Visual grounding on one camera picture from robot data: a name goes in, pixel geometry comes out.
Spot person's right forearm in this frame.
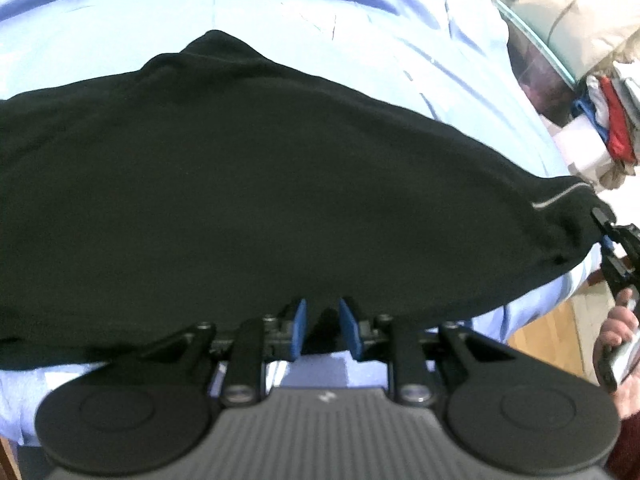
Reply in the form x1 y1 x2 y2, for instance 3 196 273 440
606 412 640 480

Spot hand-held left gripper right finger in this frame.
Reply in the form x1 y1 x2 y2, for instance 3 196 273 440
338 297 519 407

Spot blue printed bed sheet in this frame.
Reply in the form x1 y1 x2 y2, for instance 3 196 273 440
0 0 603 448

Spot white box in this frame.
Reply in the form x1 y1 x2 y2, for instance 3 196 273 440
549 119 608 173

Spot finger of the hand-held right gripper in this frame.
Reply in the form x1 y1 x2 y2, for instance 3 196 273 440
599 235 632 289
592 207 618 235

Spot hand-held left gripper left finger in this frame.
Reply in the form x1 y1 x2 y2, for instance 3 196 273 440
107 298 309 407

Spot pile of clothes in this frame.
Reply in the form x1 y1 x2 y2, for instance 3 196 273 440
571 57 640 192

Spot beige bag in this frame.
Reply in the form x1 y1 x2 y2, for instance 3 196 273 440
512 0 640 78

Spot black pants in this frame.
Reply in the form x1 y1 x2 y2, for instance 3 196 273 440
0 30 613 363

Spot glass top table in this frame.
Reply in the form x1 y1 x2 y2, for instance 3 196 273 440
495 0 640 113

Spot person's right hand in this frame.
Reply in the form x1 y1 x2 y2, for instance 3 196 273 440
594 286 640 419

